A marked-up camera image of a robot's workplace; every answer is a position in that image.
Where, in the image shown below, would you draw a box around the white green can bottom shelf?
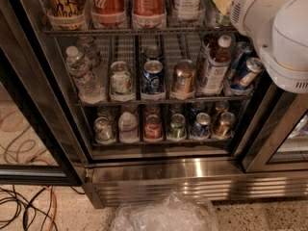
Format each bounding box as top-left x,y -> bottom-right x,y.
93,116 -> 114,143

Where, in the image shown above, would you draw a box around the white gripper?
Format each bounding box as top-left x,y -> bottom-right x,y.
212,0 -> 290,41

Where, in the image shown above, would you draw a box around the white label bottle top shelf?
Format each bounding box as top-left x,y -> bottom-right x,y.
171,0 -> 200,20

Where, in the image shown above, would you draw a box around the blue can behind Pepsi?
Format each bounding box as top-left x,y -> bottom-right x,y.
142,46 -> 164,62

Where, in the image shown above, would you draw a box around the white green soda can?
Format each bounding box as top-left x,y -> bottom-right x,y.
110,61 -> 132,95

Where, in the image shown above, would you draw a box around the blue silver can bottom shelf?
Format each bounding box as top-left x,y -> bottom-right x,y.
191,113 -> 211,139

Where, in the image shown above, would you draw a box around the stainless steel fridge cabinet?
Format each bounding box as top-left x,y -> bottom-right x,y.
0,0 -> 308,208

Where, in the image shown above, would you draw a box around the left glass fridge door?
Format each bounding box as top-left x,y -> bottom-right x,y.
0,52 -> 82,186

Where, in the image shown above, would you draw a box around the copper can bottom rear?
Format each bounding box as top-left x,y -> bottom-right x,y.
211,100 -> 229,122

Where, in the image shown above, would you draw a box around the front clear water bottle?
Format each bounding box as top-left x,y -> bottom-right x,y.
65,46 -> 104,104

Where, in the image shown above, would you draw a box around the yellow La Croix can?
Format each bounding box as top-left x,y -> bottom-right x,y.
47,0 -> 87,31

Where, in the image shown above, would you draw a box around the right glass fridge door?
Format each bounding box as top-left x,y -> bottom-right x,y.
242,90 -> 308,173

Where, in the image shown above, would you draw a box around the rear clear water bottle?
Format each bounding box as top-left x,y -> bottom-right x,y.
76,36 -> 100,67

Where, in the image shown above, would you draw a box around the rear blue energy can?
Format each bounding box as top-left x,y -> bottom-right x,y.
226,41 -> 253,81

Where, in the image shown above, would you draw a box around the front blue energy can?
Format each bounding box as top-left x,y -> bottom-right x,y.
231,57 -> 264,90

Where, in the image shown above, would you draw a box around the copper can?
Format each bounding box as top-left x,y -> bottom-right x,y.
213,112 -> 236,137
211,100 -> 229,122

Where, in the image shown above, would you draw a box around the orange cable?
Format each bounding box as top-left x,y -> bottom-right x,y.
40,185 -> 59,231

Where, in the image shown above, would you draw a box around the red Coca-Cola can bottom shelf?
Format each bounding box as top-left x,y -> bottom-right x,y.
144,115 -> 162,140

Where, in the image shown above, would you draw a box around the red orange soda can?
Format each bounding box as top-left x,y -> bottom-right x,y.
133,0 -> 164,28

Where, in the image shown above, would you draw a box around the red coca-cola can shelf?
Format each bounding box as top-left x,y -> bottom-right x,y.
91,0 -> 125,28
144,115 -> 162,140

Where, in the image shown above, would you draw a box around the blue Pepsi can front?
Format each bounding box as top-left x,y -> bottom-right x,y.
142,61 -> 164,94

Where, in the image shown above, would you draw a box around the copper can bottom front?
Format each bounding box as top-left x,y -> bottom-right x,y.
213,112 -> 236,137

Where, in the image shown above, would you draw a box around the black cables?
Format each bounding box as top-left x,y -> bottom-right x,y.
0,185 -> 59,231

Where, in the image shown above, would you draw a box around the white plastic bottle bottom shelf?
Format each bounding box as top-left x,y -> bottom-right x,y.
118,112 -> 139,143

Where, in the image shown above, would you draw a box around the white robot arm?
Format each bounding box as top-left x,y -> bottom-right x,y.
212,0 -> 308,93

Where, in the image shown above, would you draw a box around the red Coca-Cola can top shelf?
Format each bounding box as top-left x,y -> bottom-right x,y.
91,0 -> 125,28

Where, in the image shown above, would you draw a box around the blue energy can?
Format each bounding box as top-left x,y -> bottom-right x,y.
226,41 -> 253,81
231,57 -> 264,90

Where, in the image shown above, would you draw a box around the glass fridge door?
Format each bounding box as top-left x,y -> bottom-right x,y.
242,90 -> 308,173
0,52 -> 82,186

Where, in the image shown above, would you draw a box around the clear plastic bag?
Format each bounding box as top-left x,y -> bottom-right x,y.
110,192 -> 218,231

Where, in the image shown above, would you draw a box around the copper gold can middle shelf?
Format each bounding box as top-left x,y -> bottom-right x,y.
171,60 -> 195,93

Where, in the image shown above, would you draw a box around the clear water bottle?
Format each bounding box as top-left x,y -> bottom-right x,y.
65,46 -> 104,104
76,36 -> 100,67

